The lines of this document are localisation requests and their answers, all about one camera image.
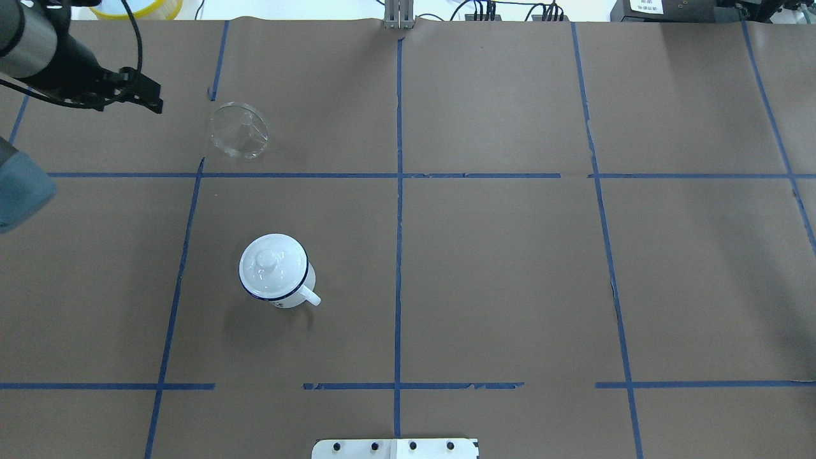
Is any black computer box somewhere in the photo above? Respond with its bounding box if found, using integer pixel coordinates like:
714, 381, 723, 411
609, 1, 744, 24

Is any long blue tape strip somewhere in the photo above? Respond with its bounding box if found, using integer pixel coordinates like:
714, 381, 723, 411
393, 38, 405, 439

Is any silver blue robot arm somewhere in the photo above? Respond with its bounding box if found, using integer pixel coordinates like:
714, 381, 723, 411
1, 1, 163, 114

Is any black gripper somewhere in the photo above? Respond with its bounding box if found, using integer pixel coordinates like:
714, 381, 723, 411
89, 67, 164, 114

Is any aluminium frame post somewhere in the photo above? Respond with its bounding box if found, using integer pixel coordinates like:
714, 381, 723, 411
380, 0, 416, 29

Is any orange black connector strip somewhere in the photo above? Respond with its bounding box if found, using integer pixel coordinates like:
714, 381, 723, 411
451, 1, 569, 22

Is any white enamel cup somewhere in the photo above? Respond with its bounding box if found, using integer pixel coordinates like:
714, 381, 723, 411
238, 233, 322, 310

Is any crossing blue tape strip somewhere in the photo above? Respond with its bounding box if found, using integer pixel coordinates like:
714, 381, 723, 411
48, 172, 562, 179

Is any short blue tape strip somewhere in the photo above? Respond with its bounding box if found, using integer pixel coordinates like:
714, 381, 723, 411
207, 20, 230, 101

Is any white pedestal base plate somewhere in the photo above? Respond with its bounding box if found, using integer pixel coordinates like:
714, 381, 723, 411
311, 438, 480, 458

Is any white cup lid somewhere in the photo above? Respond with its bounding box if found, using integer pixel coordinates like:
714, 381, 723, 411
240, 234, 308, 299

